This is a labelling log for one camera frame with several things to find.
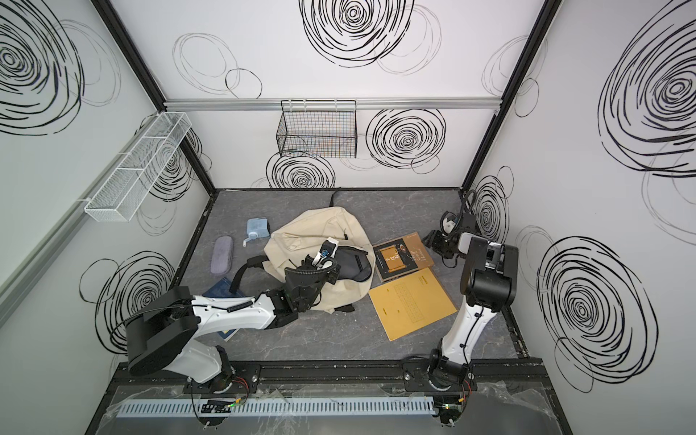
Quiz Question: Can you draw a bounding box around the cream canvas backpack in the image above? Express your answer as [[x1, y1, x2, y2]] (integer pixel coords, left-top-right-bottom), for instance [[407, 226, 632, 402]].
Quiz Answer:
[[230, 207, 376, 313]]

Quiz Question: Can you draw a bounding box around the brown black scroll book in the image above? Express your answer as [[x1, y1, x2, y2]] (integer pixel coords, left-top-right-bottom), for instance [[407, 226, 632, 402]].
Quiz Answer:
[[373, 232, 434, 283]]

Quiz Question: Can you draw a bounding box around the yellow grid exercise book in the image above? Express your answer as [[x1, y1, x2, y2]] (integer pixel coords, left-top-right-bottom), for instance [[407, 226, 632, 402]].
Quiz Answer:
[[369, 268, 457, 342]]

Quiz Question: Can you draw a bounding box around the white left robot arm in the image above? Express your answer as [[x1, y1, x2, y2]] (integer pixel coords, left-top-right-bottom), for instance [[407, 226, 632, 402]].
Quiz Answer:
[[125, 257, 341, 384]]

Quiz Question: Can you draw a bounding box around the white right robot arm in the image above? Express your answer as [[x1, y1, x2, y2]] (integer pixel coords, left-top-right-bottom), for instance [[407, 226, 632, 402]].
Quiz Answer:
[[423, 212, 518, 391]]

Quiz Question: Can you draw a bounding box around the light blue pencil sharpener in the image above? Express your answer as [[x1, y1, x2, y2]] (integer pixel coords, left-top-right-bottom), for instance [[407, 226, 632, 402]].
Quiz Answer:
[[243, 217, 270, 247]]

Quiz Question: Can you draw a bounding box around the purple pencil case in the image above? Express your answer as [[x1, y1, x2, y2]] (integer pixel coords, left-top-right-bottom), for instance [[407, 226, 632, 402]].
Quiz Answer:
[[210, 236, 234, 277]]

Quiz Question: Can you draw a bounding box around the dark blue book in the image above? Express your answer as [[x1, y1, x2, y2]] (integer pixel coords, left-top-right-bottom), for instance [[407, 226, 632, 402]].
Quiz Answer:
[[202, 277, 246, 342]]

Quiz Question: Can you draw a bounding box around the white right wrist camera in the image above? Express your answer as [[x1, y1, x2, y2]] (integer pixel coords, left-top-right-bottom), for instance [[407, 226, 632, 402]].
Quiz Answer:
[[440, 214, 457, 234]]

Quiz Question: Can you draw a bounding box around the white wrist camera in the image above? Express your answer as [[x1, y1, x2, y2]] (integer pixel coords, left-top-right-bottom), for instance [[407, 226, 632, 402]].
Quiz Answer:
[[440, 214, 457, 234], [313, 237, 339, 268]]

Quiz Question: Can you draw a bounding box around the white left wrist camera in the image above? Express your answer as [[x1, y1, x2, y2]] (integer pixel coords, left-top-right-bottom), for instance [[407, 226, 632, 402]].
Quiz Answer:
[[313, 237, 339, 268]]

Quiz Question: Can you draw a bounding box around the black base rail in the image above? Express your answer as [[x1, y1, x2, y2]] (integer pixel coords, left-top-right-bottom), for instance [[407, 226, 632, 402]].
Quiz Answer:
[[113, 358, 550, 395]]

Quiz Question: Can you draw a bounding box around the black wire basket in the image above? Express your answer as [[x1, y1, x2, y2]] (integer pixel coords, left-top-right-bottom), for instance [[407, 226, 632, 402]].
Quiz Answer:
[[275, 99, 358, 159]]

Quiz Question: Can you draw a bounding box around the white slotted cable duct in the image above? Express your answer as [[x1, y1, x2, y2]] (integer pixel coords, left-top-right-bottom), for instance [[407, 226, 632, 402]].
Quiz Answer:
[[115, 396, 436, 418]]

